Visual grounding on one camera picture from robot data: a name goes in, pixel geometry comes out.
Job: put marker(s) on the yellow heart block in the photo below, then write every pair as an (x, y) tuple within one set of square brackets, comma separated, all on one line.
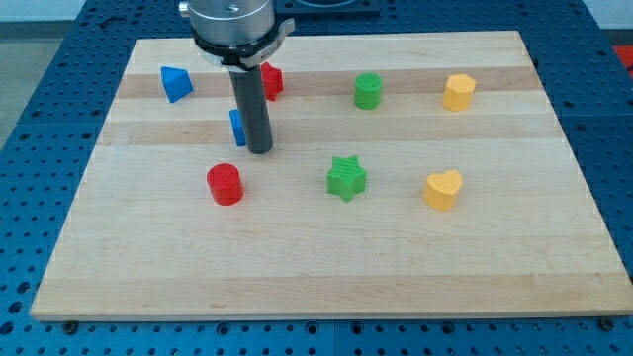
[(442, 189)]

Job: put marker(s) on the red cylinder block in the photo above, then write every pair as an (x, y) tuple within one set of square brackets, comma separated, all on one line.
[(225, 184)]

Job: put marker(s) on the green cylinder block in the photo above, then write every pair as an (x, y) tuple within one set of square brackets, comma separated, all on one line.
[(368, 91)]

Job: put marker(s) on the wooden board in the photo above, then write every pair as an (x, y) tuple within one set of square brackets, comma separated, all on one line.
[(144, 239)]

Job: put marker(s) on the blue cube block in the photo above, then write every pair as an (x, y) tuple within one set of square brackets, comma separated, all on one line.
[(237, 128)]

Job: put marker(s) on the red star block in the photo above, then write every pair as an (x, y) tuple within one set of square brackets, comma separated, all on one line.
[(272, 78)]

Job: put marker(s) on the blue triangle block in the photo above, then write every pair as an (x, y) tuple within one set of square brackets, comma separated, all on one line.
[(176, 83)]

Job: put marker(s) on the yellow hexagon block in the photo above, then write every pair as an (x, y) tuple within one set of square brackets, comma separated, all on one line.
[(459, 92)]

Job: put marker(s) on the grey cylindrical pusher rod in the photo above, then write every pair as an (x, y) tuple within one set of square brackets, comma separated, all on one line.
[(249, 94)]

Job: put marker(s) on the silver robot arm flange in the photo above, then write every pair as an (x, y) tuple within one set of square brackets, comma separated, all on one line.
[(238, 35)]

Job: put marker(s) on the green star block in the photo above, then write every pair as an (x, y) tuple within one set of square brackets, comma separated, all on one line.
[(346, 177)]

